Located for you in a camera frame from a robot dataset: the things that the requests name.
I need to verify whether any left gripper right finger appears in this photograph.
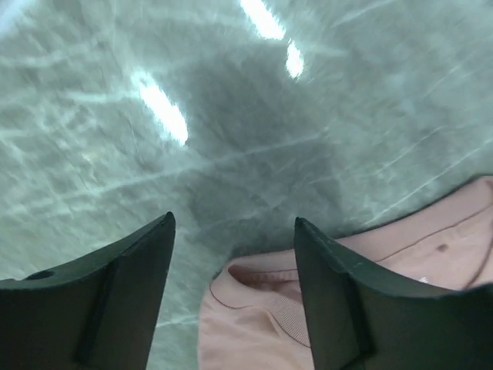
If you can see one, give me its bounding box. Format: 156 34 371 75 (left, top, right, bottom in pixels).
293 218 492 369

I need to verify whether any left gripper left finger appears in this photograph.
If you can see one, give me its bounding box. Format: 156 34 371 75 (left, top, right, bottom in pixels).
1 213 176 369

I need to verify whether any pink graphic t-shirt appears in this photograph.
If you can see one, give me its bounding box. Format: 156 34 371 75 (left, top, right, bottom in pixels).
198 176 492 369

